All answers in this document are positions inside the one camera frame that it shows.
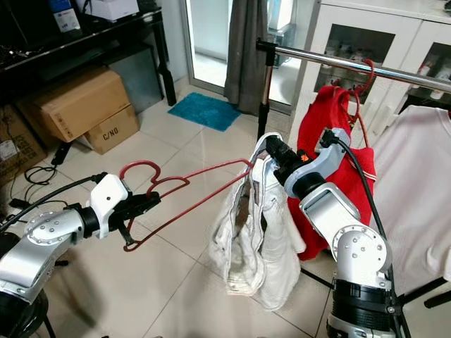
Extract red wire hanger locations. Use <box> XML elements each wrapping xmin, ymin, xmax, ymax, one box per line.
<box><xmin>331</xmin><ymin>58</ymin><xmax>376</xmax><ymax>142</ymax></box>
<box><xmin>118</xmin><ymin>158</ymin><xmax>254</xmax><ymax>252</ymax></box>

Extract red shirt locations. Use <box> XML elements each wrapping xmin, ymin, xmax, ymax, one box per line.
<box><xmin>289</xmin><ymin>84</ymin><xmax>378</xmax><ymax>261</ymax></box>

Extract small printed cardboard box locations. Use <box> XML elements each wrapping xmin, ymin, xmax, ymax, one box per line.
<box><xmin>81</xmin><ymin>106</ymin><xmax>140</xmax><ymax>154</ymax></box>

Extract teal floor mat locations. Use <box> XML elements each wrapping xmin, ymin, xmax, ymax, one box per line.
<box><xmin>169</xmin><ymin>92</ymin><xmax>244</xmax><ymax>132</ymax></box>

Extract dark grey curtain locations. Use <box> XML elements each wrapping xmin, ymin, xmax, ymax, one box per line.
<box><xmin>224</xmin><ymin>0</ymin><xmax>272</xmax><ymax>117</ymax></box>

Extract chrome black clothes rack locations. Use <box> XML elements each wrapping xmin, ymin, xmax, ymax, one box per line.
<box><xmin>256</xmin><ymin>39</ymin><xmax>451</xmax><ymax>311</ymax></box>

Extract large plain cardboard box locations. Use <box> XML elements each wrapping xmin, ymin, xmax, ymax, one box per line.
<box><xmin>32</xmin><ymin>67</ymin><xmax>133</xmax><ymax>142</ymax></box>

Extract cardboard box white label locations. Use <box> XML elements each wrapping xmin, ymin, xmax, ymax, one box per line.
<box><xmin>0</xmin><ymin>106</ymin><xmax>43</xmax><ymax>185</ymax></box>

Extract black desk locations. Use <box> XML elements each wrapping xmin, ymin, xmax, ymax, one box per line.
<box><xmin>0</xmin><ymin>7</ymin><xmax>177</xmax><ymax>117</ymax></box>

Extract white flat box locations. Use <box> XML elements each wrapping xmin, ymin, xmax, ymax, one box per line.
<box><xmin>81</xmin><ymin>0</ymin><xmax>140</xmax><ymax>22</ymax></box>

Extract blue white carton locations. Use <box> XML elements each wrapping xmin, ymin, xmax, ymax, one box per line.
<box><xmin>48</xmin><ymin>0</ymin><xmax>82</xmax><ymax>34</ymax></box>

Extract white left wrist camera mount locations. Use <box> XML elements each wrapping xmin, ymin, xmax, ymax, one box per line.
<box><xmin>88</xmin><ymin>173</ymin><xmax>131</xmax><ymax>239</ymax></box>

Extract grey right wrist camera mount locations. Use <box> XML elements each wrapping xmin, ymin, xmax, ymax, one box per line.
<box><xmin>282</xmin><ymin>128</ymin><xmax>353</xmax><ymax>199</ymax></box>

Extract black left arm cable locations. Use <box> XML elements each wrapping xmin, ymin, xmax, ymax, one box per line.
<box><xmin>0</xmin><ymin>173</ymin><xmax>110</xmax><ymax>232</ymax></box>

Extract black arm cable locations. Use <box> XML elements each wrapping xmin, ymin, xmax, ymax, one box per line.
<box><xmin>0</xmin><ymin>173</ymin><xmax>110</xmax><ymax>232</ymax></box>
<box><xmin>323</xmin><ymin>130</ymin><xmax>399</xmax><ymax>314</ymax></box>

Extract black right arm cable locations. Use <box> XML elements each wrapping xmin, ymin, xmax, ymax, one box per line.
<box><xmin>323</xmin><ymin>130</ymin><xmax>399</xmax><ymax>314</ymax></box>

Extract black floor cable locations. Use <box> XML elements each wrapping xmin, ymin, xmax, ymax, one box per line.
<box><xmin>18</xmin><ymin>165</ymin><xmax>68</xmax><ymax>212</ymax></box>

